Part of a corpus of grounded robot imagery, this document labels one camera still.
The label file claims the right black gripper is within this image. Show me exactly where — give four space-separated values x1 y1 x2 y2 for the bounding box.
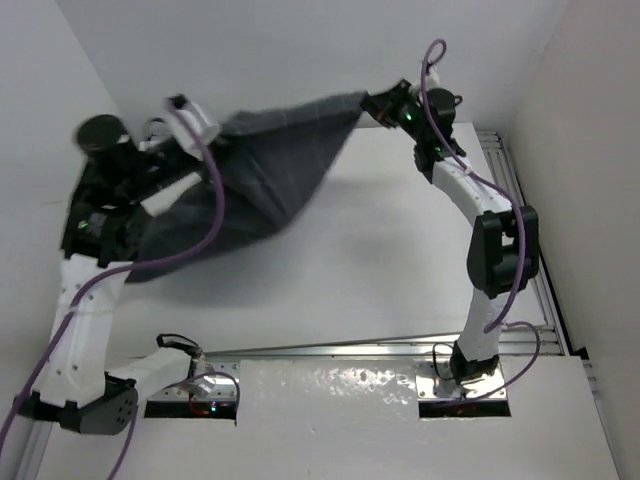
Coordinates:
361 79 430 144

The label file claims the dark plaid pillowcase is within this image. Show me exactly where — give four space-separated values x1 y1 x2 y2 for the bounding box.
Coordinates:
126 91 366 284

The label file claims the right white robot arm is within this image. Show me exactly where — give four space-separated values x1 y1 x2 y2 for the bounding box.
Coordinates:
361 80 540 384

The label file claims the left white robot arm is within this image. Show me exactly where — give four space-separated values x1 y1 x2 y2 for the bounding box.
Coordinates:
8 110 220 435

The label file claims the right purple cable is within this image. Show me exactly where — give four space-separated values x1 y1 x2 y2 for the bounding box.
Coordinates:
418 38 542 401

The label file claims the purple cable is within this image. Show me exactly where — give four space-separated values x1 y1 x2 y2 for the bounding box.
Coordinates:
0 97 241 480
418 38 542 401

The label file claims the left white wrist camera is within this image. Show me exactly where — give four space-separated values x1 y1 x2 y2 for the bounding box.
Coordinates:
164 94 221 160

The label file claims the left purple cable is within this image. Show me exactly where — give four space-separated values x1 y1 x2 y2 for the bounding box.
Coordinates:
0 97 241 480

